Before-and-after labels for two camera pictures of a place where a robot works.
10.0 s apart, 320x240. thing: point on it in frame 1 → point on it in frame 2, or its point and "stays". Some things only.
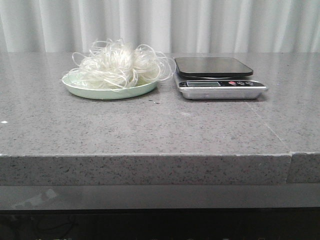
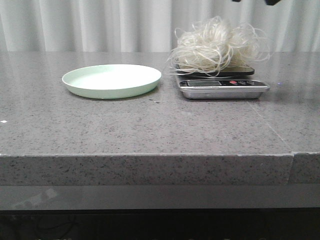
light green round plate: x=90 y=90 stays
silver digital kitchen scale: x=217 y=78 stays
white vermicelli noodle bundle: x=118 y=64 → x=214 y=46
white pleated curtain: x=34 y=26 stays
